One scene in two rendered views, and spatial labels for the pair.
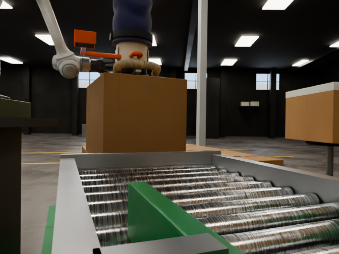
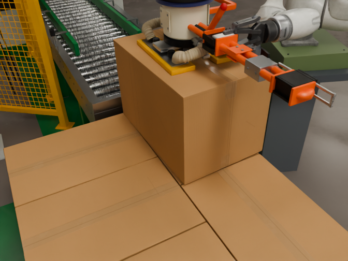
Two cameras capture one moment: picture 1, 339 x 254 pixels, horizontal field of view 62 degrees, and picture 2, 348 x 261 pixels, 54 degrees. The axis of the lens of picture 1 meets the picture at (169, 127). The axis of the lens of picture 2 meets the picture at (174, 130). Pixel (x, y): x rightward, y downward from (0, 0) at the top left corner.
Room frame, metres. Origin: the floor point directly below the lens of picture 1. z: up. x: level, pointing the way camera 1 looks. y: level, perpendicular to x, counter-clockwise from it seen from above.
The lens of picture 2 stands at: (2.85, 0.01, 1.53)
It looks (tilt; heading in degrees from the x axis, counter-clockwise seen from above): 37 degrees down; 174
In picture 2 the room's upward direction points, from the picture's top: 2 degrees counter-clockwise
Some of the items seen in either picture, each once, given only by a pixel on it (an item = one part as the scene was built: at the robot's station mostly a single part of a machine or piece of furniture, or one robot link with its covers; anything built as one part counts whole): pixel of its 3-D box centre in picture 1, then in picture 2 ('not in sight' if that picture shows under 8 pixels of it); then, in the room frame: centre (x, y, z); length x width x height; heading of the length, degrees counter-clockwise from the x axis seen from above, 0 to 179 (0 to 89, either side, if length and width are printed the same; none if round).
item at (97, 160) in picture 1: (148, 159); (154, 90); (1.20, 0.09, 0.58); 0.70 x 0.03 x 0.06; 111
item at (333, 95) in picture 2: not in sight; (292, 73); (2.05, 0.44, 1.09); 0.31 x 0.03 x 0.05; 19
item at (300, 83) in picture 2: not in sight; (291, 87); (2.11, 0.40, 1.09); 0.08 x 0.07 x 0.05; 19
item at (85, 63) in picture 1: (85, 64); (276, 29); (1.71, 0.52, 1.08); 0.09 x 0.06 x 0.09; 21
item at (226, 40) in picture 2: not in sight; (219, 41); (1.78, 0.29, 1.08); 0.10 x 0.08 x 0.06; 109
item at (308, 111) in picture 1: (330, 114); not in sight; (2.14, -1.23, 0.82); 0.60 x 0.40 x 0.40; 6
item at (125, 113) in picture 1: (129, 119); (186, 94); (1.56, 0.22, 0.75); 0.60 x 0.40 x 0.40; 23
